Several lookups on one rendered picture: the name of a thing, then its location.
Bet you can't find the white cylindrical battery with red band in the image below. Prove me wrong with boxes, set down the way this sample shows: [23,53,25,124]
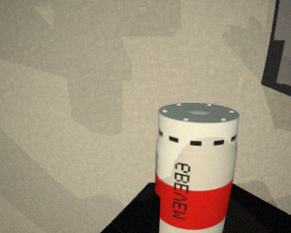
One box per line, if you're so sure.
[154,102,240,233]

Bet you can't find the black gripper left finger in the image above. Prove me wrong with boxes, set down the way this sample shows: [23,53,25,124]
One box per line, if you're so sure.
[100,183,160,233]

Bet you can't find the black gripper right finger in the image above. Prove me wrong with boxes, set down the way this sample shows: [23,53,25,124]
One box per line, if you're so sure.
[222,183,291,233]

